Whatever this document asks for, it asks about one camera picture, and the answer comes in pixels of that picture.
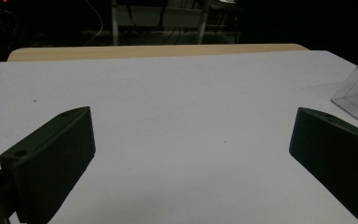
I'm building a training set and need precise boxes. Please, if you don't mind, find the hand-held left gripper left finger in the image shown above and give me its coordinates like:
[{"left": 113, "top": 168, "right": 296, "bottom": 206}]
[{"left": 0, "top": 105, "right": 97, "bottom": 224}]

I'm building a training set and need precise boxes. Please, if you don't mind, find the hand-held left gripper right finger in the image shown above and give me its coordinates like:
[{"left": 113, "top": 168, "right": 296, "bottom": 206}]
[{"left": 288, "top": 106, "right": 358, "bottom": 224}]

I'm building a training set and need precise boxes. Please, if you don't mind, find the wooden table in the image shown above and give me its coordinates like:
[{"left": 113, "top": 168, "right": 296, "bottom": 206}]
[{"left": 7, "top": 43, "right": 310, "bottom": 63}]

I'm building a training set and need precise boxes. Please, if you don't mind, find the white metal stand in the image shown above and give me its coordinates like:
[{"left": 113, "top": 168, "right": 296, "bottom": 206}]
[{"left": 111, "top": 0, "right": 212, "bottom": 47}]

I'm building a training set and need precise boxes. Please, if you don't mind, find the white cable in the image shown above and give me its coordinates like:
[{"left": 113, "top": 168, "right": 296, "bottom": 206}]
[{"left": 85, "top": 0, "right": 104, "bottom": 45}]

